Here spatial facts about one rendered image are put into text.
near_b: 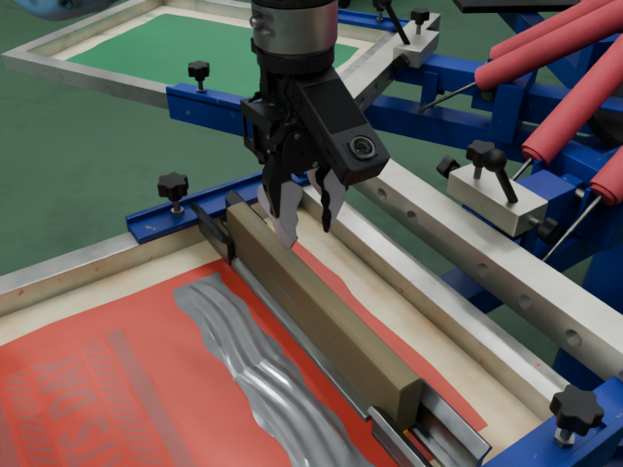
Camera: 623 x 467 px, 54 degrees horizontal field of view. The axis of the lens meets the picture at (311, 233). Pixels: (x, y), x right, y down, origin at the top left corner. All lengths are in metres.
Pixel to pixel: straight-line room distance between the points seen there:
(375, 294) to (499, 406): 0.22
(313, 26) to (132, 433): 0.46
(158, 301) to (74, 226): 1.89
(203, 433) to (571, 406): 0.37
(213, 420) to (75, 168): 2.50
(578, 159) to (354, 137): 0.54
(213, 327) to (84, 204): 2.09
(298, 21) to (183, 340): 0.43
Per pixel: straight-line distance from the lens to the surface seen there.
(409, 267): 0.82
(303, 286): 0.68
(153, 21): 1.84
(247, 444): 0.68
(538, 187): 0.93
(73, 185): 2.99
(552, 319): 0.75
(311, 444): 0.67
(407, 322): 0.80
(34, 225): 2.78
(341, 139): 0.53
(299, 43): 0.54
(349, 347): 0.64
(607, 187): 0.93
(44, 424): 0.75
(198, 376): 0.74
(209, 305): 0.81
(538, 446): 0.66
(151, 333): 0.80
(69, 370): 0.79
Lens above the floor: 1.52
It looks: 38 degrees down
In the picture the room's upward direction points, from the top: straight up
